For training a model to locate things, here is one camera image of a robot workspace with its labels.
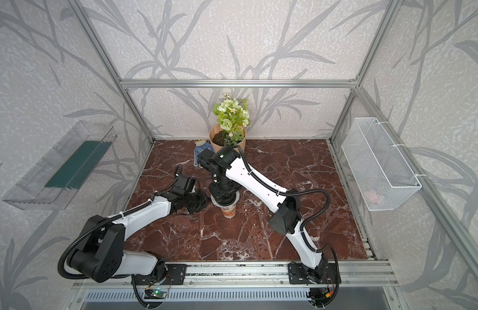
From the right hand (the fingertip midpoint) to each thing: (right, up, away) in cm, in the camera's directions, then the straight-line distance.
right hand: (223, 195), depth 77 cm
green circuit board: (-23, -35, -6) cm, 43 cm away
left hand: (-7, -5, +11) cm, 14 cm away
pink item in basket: (+57, +1, -4) cm, 57 cm away
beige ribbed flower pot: (-6, +26, +29) cm, 39 cm away
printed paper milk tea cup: (+2, -9, +7) cm, 11 cm away
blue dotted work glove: (-20, +20, +39) cm, 48 cm away
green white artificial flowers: (+3, +35, +17) cm, 39 cm away
